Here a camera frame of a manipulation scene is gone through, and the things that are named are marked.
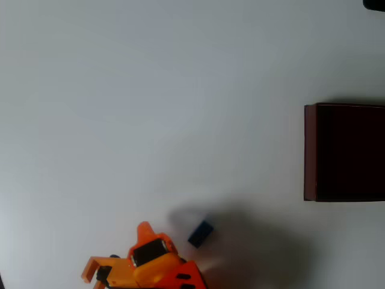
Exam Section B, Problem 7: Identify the dark red box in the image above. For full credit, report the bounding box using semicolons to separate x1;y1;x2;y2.
303;102;385;202

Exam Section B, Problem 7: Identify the small blue block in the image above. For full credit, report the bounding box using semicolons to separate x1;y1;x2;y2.
187;220;215;249

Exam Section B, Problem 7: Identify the orange camera mount bracket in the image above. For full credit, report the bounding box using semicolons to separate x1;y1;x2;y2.
80;255;122;284

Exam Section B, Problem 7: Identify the black object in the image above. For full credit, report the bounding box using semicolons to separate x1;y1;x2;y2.
362;0;385;12

